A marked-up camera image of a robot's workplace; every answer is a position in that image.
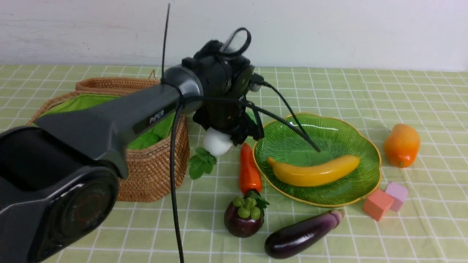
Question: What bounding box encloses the white radish toy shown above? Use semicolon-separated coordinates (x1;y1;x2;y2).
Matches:
188;128;233;180

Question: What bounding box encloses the green leaf-shaped glass plate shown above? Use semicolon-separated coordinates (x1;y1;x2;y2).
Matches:
253;113;382;208

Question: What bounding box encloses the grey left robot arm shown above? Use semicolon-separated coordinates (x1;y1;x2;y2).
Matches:
1;36;264;263

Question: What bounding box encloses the purple eggplant toy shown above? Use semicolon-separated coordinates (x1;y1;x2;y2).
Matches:
264;209;346;259

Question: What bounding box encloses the pink foam cube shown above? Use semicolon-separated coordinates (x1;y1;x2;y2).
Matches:
385;182;408;213

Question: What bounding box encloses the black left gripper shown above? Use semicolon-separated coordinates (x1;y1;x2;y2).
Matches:
192;103;264;146

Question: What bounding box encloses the orange carrot toy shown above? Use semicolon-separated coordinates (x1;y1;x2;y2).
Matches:
239;143;269;209

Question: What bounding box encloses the dark purple mangosteen toy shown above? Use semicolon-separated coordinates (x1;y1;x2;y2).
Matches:
224;196;264;238

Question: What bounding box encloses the salmon foam cube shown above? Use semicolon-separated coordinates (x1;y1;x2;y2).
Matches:
362;188;394;222

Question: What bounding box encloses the yellow banana toy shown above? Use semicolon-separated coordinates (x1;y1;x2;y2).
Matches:
267;155;361;187

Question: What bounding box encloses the black left zip tie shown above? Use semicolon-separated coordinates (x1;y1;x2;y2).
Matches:
160;2;171;83

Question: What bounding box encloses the orange mango toy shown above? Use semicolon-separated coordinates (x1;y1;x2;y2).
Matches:
383;123;421;168

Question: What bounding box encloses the woven rattan basket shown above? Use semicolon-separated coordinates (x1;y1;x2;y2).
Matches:
28;91;190;202

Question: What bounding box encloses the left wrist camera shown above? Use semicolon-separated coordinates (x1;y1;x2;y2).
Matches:
249;73;265;92

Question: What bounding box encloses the woven rattan basket lid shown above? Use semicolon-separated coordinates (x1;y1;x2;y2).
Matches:
75;70;160;95

